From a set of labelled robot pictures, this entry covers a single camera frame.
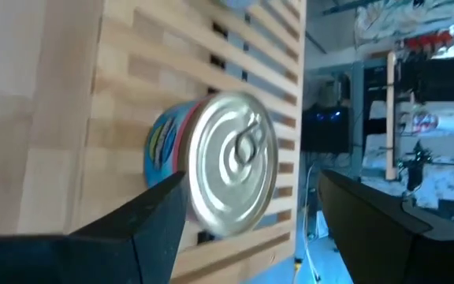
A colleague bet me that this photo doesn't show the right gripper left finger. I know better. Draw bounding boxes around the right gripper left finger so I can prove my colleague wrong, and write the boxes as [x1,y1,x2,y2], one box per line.
[0,170,188,284]

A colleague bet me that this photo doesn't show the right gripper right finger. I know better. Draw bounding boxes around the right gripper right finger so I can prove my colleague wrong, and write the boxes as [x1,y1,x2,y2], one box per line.
[318,169,454,284]

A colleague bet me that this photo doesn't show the blue Wild Planet seafood can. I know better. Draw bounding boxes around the blue Wild Planet seafood can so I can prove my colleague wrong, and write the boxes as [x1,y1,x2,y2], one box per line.
[143,91,279,237]

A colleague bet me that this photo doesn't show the wooden slatted shelf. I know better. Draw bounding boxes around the wooden slatted shelf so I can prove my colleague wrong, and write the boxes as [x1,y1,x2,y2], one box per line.
[69,0,307,284]

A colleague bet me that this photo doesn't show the wooden bar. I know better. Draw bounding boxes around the wooden bar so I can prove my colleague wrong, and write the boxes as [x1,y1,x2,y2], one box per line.
[385,50,398,181]

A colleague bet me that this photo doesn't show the black computer box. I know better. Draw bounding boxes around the black computer box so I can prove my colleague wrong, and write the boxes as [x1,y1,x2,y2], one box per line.
[300,105,351,154]

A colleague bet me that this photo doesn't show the red boxes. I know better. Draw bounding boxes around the red boxes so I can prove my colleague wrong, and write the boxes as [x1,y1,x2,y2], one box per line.
[403,30,454,51]

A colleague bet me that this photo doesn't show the grey cover cloth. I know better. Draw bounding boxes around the grey cover cloth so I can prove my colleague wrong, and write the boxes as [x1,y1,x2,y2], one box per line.
[353,0,454,47]

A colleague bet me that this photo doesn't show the white cable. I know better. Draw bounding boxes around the white cable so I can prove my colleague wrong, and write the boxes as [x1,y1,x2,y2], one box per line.
[302,163,325,284]

